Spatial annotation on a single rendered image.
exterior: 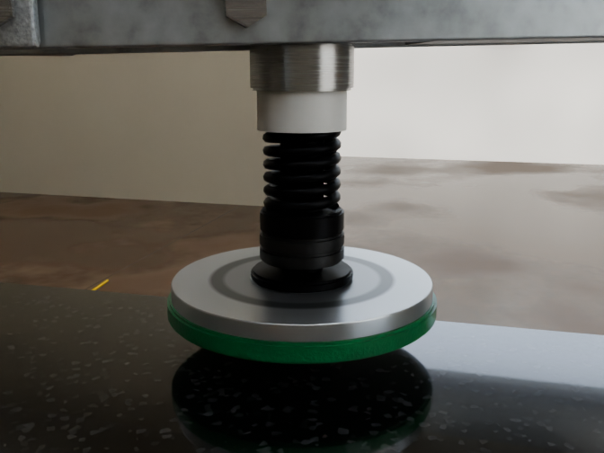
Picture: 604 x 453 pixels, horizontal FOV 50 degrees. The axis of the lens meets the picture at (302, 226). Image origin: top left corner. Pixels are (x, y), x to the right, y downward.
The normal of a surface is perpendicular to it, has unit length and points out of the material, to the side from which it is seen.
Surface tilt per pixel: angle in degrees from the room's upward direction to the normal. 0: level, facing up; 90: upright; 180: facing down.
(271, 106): 90
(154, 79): 90
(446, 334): 0
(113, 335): 0
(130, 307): 0
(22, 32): 90
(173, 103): 90
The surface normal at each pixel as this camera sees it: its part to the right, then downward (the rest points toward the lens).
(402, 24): 0.19, 0.22
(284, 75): -0.29, 0.22
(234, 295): 0.00, -0.97
